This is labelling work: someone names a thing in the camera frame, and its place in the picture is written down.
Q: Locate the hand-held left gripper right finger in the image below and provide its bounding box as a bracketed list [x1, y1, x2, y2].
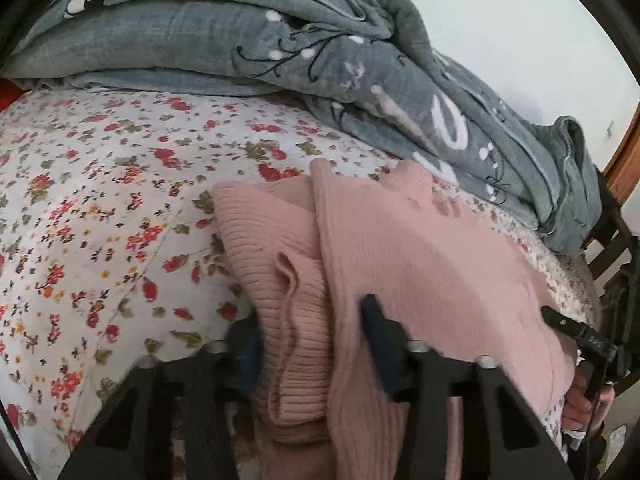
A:
[360, 294, 576, 480]

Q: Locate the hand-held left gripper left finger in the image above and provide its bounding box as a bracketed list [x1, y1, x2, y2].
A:
[59, 317, 263, 480]

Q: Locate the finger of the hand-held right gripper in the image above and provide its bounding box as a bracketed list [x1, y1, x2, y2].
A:
[541, 306, 623, 401]

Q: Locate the pink knit sweater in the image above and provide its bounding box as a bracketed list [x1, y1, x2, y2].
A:
[212, 157, 578, 480]

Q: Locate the person's right hand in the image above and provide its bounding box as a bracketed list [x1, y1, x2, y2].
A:
[562, 360, 617, 432]

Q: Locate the wooden door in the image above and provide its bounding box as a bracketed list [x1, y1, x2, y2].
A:
[601, 107, 640, 187]

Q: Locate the floral bed sheet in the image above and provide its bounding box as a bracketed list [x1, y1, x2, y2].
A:
[0, 87, 603, 480]

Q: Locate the grey floral quilt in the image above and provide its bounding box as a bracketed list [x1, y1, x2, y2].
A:
[5, 0, 603, 253]

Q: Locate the red pillow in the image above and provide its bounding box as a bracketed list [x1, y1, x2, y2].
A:
[0, 80, 23, 113]

